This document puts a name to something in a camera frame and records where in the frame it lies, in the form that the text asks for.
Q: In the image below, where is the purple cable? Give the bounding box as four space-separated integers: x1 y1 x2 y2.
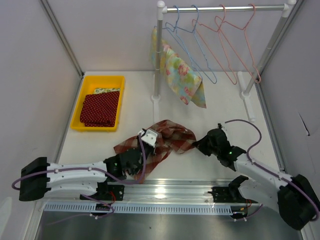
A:
11 139 147 221
224 119 320 221

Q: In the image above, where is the blue wire hanger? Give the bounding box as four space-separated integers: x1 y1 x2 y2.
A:
155 1 202 80
163 5 218 84

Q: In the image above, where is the green patterned cloth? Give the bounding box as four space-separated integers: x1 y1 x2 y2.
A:
93 88 121 95

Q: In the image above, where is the pink wire hanger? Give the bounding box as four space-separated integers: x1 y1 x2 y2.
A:
214 3 262 84
192 4 237 85

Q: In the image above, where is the yellow plastic tray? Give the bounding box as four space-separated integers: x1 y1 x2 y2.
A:
70 74 125 132

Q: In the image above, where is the red plaid skirt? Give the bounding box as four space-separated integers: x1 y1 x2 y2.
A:
113 119 197 181

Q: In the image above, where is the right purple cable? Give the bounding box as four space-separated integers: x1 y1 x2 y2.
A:
224 119 320 221

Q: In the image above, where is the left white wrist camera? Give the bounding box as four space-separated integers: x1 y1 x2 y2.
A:
138 128 159 148

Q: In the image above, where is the white slotted cable duct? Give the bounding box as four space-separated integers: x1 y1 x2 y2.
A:
44 201 233 216

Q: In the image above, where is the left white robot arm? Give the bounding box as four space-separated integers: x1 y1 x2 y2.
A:
12 146 155 202

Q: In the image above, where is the pastel floral skirt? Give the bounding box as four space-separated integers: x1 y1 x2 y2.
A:
160 39 207 109

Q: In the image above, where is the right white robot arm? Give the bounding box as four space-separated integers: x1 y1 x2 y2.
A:
193 128 320 230

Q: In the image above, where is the aluminium mounting rail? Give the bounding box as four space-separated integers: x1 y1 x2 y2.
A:
29 174 245 204

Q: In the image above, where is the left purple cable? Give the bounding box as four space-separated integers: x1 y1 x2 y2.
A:
11 139 147 221

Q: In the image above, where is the red polka dot cloth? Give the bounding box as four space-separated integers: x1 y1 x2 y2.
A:
79 91 120 128

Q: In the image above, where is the white metal clothes rack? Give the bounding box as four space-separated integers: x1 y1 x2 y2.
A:
151 0 297 126

